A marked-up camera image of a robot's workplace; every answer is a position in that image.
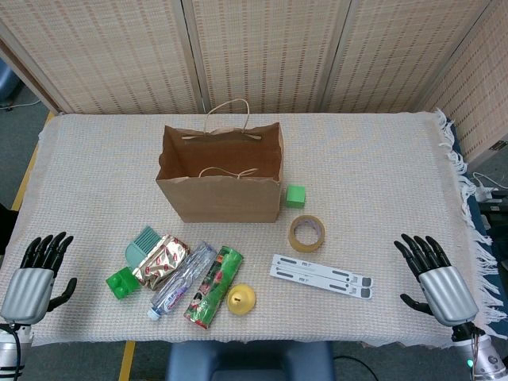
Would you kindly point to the white folded laptop stand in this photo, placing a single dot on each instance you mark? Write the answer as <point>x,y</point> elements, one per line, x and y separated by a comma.
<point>317,274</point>

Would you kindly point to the green chips can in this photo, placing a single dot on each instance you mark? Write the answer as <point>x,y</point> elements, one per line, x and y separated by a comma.
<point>210,289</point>

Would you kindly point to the blue robot base seat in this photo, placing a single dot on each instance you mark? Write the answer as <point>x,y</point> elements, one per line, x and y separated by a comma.
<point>250,361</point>

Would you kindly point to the green cube block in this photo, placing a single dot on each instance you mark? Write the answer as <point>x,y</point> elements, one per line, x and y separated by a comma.
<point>295,196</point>

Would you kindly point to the yellow pear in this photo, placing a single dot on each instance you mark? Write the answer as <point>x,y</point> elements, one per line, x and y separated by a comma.
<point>240,301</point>

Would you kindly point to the black equipment box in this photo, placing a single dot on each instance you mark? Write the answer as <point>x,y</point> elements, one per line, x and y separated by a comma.
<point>496,222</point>

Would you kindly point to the teal plastic comb brush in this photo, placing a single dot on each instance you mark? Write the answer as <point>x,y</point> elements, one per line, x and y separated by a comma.
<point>139,248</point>

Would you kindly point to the gold red snack packet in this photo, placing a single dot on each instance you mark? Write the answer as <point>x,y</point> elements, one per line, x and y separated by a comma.
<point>158,262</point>

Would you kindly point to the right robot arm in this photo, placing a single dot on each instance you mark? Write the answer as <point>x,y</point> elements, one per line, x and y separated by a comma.
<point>486,361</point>

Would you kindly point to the white power strip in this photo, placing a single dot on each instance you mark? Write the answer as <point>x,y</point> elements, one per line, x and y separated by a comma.
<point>486,194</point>

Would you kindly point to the green toy block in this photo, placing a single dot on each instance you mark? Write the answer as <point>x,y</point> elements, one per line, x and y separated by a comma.
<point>121,283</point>

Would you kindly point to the beige woven tablecloth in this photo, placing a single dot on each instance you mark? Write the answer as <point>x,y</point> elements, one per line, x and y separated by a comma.
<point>357,158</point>

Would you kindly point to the brown paper bag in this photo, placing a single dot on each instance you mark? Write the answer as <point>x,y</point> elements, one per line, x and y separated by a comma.
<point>226,202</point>

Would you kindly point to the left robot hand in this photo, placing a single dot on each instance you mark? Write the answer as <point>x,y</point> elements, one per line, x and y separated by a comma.
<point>28,293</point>

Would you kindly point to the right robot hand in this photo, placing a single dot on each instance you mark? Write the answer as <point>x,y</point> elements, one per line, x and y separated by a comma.
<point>448,293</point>

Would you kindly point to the woven folding screen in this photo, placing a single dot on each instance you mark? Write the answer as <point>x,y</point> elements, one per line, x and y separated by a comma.
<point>278,47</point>

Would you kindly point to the clear packing tape roll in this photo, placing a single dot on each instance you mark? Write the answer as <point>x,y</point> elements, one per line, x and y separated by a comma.
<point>294,242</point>

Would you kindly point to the transparent water bottle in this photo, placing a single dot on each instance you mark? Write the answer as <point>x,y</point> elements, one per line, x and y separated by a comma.
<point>174,289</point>

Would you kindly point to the black chair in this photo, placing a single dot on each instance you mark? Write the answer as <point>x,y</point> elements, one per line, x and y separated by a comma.
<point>6,230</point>

